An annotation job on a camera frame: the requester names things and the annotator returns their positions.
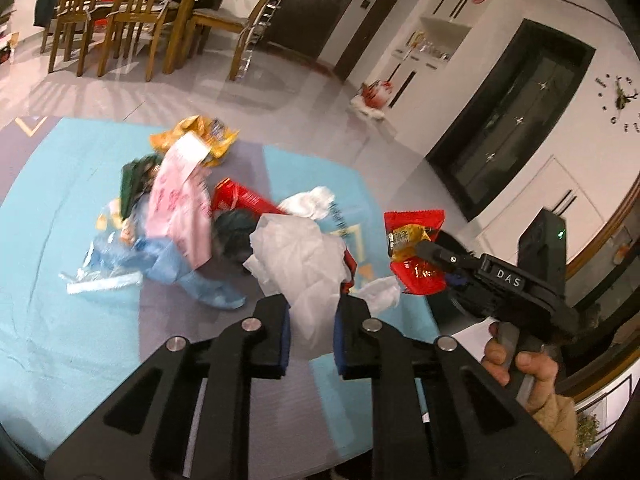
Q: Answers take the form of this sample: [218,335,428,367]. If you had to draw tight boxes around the yellow chip bag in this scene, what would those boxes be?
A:
[150,116,240,168]

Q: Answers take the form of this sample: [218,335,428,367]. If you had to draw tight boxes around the chrome shoe rack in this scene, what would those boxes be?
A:
[235,0,286,82]

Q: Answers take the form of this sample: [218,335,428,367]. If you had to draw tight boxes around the black glass cabinet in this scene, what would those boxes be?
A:
[425,17,597,223]

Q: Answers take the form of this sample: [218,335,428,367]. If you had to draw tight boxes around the red snack wrapper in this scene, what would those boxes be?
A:
[384,209,448,295]

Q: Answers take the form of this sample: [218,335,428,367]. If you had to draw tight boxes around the blue plastic bag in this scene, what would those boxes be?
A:
[135,237,247,311]

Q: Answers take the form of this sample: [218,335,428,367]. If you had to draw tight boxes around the large white paper sheet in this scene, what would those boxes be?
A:
[243,212,353,356]

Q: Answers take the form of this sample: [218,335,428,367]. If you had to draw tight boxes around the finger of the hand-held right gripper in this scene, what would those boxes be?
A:
[415,232,485,275]
[442,270,476,295]

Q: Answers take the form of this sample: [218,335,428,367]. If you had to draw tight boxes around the person's right forearm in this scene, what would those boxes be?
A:
[530,394,583,472]

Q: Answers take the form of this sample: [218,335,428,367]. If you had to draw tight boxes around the clear plastic wrapper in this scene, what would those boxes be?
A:
[59,199,146,297]

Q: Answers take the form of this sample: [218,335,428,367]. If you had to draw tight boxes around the light blue floor mat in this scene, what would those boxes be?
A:
[0,116,441,461]

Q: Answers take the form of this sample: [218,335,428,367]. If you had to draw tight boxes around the wall clock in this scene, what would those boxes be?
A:
[595,74,640,135]

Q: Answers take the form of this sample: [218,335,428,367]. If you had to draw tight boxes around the red long packet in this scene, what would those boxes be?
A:
[210,177,288,221]

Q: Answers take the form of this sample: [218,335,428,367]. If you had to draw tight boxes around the person's right hand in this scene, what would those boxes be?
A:
[480,321,563,413]

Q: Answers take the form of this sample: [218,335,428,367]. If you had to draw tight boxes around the pink plastic bag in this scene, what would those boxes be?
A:
[146,132,217,270]

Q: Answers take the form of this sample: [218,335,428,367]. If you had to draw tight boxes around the dark wooden entrance door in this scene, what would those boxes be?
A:
[260,0,372,61]

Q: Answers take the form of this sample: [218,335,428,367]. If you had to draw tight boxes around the dark teal plastic bag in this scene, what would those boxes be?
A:
[212,210,261,267]

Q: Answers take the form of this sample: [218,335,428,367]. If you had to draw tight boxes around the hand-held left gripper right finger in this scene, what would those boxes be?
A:
[334,296,576,480]

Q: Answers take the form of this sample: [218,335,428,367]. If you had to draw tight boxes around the white shelf cabinet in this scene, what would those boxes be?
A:
[385,0,503,111]

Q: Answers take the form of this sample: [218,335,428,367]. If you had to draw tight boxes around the red plastic bag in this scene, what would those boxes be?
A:
[361,80,396,110]

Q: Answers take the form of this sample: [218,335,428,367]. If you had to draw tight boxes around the white cabinet doors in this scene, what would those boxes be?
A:
[480,155,612,266]

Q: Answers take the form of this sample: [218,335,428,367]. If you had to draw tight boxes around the small white tissue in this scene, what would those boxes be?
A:
[350,275,402,317]

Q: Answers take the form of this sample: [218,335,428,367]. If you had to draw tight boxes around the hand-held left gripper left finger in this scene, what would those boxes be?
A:
[44,294,292,480]

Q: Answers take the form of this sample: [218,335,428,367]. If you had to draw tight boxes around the green snack packet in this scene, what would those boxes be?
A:
[119,155,162,216]

